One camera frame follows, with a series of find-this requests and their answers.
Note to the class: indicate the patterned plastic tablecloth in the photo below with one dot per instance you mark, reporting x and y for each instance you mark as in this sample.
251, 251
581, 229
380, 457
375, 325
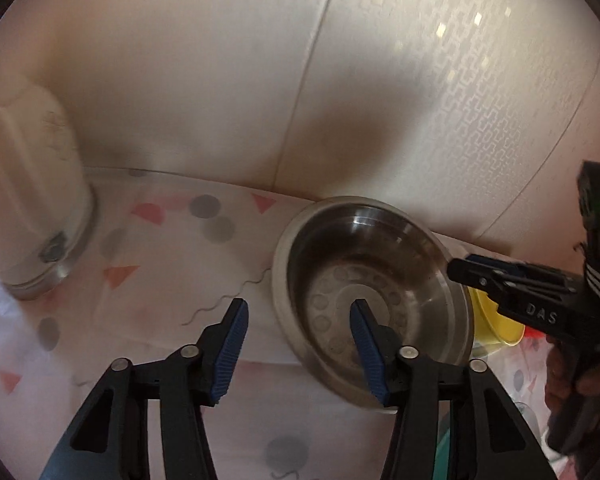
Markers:
155, 270

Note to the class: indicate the teal round plate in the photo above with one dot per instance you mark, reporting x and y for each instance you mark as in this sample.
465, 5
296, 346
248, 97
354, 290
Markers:
446, 440

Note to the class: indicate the white ceramic electric kettle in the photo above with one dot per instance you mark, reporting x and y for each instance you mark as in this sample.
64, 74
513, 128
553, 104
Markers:
25, 185

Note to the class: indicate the yellow plastic bowl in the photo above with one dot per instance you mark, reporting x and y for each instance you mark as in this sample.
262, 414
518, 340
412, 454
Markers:
500, 327

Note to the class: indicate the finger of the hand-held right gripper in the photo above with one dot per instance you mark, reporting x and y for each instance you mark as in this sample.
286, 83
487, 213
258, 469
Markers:
545, 279
530, 310

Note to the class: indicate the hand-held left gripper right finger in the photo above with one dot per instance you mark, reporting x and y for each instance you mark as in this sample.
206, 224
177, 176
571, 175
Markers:
367, 355

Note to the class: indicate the person's right hand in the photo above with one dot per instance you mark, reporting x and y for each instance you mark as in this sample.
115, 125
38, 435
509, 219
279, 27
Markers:
560, 375

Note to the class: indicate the stainless steel bowl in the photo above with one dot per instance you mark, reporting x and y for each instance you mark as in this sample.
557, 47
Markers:
380, 260

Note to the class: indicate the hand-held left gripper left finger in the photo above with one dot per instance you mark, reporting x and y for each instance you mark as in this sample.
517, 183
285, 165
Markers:
227, 355

